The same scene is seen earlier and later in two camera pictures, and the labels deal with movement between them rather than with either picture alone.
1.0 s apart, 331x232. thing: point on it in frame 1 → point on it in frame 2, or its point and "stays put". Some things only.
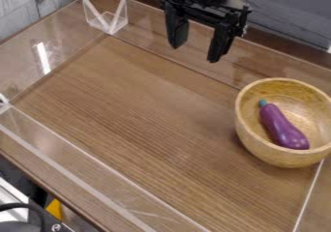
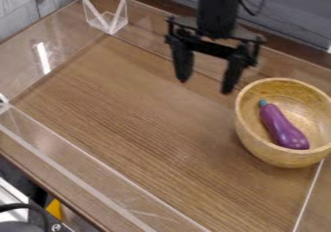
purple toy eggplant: x=279 y=129 stays put
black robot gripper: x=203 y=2 → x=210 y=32
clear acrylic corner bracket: x=106 y=22 stays put
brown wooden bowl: x=303 y=106 stays put
